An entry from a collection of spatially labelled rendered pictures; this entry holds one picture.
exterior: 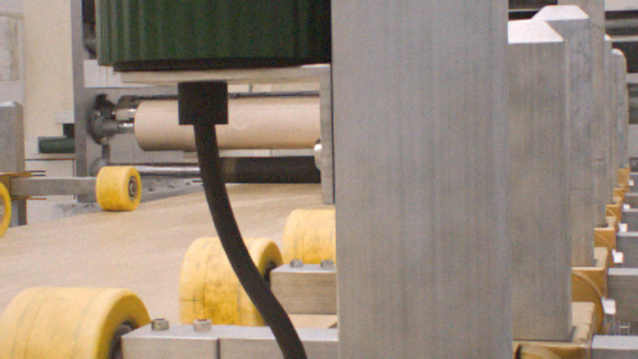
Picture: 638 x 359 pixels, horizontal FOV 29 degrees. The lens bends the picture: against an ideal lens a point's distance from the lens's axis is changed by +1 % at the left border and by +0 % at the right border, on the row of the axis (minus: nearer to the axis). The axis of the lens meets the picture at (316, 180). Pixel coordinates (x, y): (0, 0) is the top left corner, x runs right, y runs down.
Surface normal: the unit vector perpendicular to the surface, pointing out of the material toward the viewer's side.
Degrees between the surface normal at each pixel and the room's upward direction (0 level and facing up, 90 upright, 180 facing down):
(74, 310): 33
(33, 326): 51
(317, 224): 46
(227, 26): 90
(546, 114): 90
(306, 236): 57
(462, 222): 90
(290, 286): 90
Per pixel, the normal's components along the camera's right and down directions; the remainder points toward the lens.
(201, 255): -0.18, -0.71
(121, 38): -0.69, 0.05
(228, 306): -0.26, 0.10
